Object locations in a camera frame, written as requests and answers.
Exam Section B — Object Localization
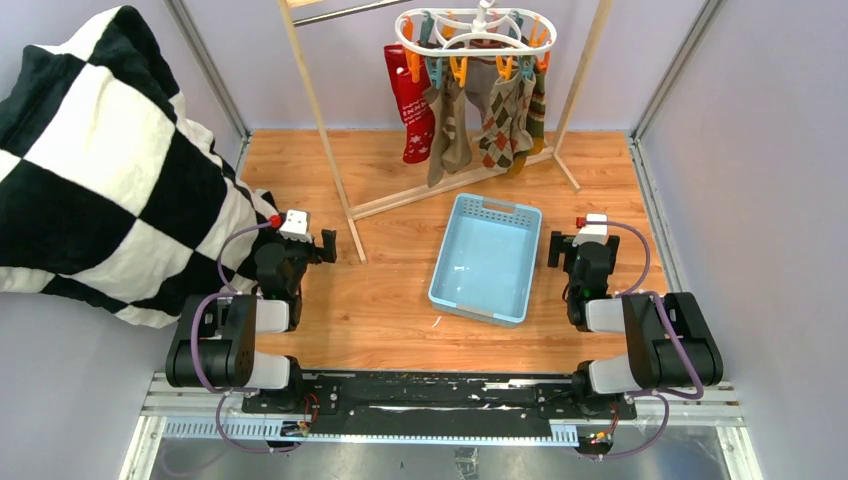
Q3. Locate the light blue plastic basket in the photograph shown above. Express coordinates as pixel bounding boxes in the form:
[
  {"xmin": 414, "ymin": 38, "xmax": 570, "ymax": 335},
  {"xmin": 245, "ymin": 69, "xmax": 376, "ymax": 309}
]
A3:
[{"xmin": 428, "ymin": 193, "xmax": 543, "ymax": 328}]

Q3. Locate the argyle beige orange sock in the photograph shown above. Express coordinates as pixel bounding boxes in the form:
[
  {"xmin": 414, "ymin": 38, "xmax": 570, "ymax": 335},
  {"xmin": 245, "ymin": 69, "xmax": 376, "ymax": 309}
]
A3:
[{"xmin": 474, "ymin": 72, "xmax": 536, "ymax": 170}]

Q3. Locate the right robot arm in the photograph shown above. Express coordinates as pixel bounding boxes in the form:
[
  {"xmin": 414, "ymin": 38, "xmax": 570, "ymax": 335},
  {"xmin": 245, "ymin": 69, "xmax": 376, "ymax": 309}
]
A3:
[{"xmin": 547, "ymin": 231, "xmax": 724, "ymax": 418}]

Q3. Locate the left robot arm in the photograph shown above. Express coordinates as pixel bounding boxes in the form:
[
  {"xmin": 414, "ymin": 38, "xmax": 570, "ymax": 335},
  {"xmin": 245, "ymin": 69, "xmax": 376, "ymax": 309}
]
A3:
[{"xmin": 165, "ymin": 229, "xmax": 337, "ymax": 413}]

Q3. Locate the white round clip hanger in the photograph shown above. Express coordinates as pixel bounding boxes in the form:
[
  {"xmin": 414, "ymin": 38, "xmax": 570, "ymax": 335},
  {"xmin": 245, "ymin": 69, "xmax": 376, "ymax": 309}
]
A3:
[{"xmin": 394, "ymin": 1, "xmax": 558, "ymax": 58}]

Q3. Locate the wooden clothes rack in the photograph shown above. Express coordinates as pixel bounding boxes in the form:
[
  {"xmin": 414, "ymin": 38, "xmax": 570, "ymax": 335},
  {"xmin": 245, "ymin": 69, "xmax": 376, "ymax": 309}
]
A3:
[{"xmin": 278, "ymin": 0, "xmax": 614, "ymax": 264}]

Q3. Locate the green striped sock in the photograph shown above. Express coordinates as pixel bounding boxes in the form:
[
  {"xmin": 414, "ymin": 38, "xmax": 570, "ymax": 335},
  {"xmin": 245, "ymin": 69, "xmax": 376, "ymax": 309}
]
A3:
[{"xmin": 508, "ymin": 64, "xmax": 546, "ymax": 176}]

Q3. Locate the tan brown sock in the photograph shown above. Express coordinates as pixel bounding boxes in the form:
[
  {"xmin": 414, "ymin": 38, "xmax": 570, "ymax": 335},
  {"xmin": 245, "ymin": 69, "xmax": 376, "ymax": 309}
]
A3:
[{"xmin": 424, "ymin": 73, "xmax": 472, "ymax": 188}]

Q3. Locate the red patterned sock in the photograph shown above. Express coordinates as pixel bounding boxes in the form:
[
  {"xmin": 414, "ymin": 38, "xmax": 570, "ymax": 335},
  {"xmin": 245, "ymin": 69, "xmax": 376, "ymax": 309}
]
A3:
[{"xmin": 383, "ymin": 44, "xmax": 435, "ymax": 164}]

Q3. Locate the black white checkered blanket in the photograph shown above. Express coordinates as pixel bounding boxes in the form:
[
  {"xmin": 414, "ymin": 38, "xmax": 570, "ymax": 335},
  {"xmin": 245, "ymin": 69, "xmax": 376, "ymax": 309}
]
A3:
[{"xmin": 1, "ymin": 5, "xmax": 277, "ymax": 328}]

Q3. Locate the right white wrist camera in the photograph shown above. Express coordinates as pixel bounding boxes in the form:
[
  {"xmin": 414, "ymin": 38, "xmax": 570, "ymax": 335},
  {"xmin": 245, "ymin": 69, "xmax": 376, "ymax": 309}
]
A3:
[{"xmin": 572, "ymin": 213, "xmax": 609, "ymax": 246}]

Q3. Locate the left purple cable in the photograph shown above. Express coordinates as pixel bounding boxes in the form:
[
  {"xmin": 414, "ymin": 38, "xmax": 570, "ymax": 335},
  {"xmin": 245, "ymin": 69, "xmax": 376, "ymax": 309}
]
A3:
[{"xmin": 190, "ymin": 221, "xmax": 301, "ymax": 456}]

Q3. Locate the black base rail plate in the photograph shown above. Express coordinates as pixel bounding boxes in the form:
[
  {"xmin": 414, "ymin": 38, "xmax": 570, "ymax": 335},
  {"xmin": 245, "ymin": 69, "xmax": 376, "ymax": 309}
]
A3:
[{"xmin": 241, "ymin": 369, "xmax": 637, "ymax": 441}]

